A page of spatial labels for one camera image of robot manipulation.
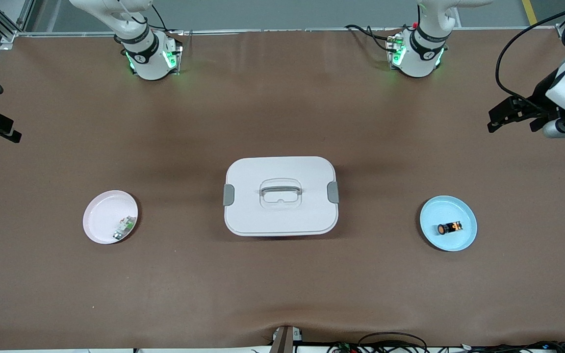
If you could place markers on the white lidded storage box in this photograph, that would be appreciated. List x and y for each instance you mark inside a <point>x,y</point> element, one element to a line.
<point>282,215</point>

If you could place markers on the light blue round plate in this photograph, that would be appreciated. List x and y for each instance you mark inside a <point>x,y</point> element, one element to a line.
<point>447,208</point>

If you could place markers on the orange push-button switch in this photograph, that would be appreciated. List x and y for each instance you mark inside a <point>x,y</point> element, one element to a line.
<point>451,228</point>

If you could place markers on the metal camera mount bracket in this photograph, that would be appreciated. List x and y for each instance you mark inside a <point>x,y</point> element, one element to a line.
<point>285,340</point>

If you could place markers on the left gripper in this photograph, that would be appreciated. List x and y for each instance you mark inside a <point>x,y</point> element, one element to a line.
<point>540,93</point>

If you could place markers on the brown table mat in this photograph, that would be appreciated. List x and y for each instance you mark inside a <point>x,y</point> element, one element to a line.
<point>282,98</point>

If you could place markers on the pink round plate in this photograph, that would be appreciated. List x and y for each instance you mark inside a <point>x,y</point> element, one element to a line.
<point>103,215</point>

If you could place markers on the green push-button switch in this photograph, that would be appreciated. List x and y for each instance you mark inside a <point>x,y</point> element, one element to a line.
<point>124,226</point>

